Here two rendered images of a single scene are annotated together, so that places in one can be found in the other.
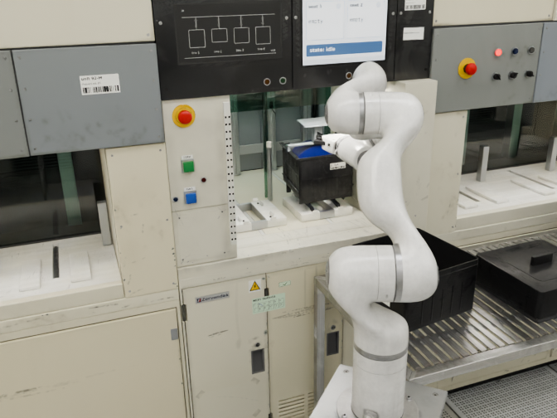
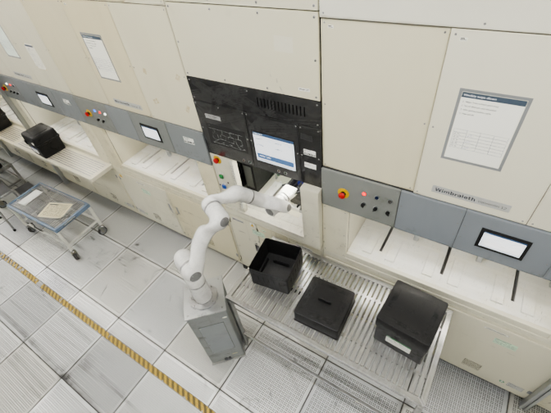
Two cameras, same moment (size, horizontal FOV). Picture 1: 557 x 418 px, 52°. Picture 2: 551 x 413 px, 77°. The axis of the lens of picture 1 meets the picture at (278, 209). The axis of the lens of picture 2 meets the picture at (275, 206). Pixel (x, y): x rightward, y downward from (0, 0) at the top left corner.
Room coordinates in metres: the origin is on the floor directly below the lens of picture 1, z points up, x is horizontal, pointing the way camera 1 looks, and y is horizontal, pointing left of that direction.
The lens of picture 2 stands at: (0.89, -1.61, 2.77)
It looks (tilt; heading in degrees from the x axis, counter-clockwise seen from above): 45 degrees down; 58
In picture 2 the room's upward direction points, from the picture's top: 9 degrees counter-clockwise
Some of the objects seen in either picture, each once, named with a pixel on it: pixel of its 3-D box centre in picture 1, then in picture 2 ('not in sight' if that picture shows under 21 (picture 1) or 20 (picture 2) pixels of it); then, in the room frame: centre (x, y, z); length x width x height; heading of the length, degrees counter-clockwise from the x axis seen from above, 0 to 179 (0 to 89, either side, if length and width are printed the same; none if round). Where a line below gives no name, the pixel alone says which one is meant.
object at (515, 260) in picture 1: (539, 273); (325, 305); (1.63, -0.83, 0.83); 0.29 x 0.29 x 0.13; 22
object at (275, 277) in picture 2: (411, 276); (276, 265); (1.58, -0.41, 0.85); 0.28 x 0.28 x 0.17; 28
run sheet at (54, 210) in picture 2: not in sight; (54, 210); (0.42, 1.97, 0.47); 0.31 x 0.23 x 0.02; 131
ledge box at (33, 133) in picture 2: not in sight; (43, 140); (0.68, 2.55, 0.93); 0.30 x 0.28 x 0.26; 107
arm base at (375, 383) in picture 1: (378, 378); (200, 289); (1.08, -0.22, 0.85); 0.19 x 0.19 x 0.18
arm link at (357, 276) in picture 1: (367, 298); (188, 267); (1.08, -0.19, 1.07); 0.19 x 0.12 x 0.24; 87
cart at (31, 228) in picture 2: not in sight; (59, 217); (0.38, 2.14, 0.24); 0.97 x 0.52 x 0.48; 112
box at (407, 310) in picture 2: not in sight; (408, 321); (1.88, -1.24, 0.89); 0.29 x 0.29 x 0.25; 15
